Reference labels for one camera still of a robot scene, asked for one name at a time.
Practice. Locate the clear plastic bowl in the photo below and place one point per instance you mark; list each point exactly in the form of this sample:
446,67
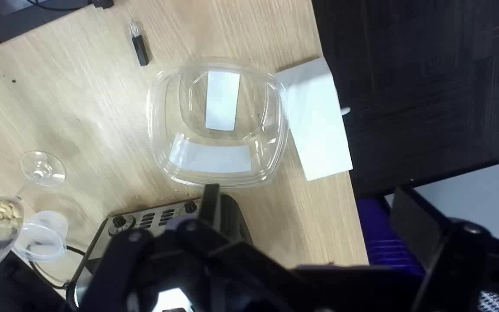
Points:
220,156

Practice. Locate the clear wine glass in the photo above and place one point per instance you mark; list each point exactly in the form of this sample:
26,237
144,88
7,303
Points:
44,166

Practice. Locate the white rectangular box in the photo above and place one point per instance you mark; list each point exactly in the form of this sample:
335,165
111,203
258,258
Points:
316,126

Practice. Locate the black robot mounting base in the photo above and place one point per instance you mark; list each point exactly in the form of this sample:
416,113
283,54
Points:
30,14

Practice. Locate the black and silver toaster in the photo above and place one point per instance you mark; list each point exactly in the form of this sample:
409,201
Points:
156,217

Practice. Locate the stacked blue bins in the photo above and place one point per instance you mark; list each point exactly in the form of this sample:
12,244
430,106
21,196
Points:
385,236

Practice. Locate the black marker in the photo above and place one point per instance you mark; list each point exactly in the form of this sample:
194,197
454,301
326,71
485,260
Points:
141,50

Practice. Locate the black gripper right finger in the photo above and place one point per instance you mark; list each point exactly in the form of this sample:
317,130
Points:
463,260

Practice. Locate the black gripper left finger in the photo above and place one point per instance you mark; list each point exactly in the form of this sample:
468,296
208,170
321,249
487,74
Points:
146,270

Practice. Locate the small clear plastic cup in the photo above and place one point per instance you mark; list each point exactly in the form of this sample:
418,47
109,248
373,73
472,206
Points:
42,236

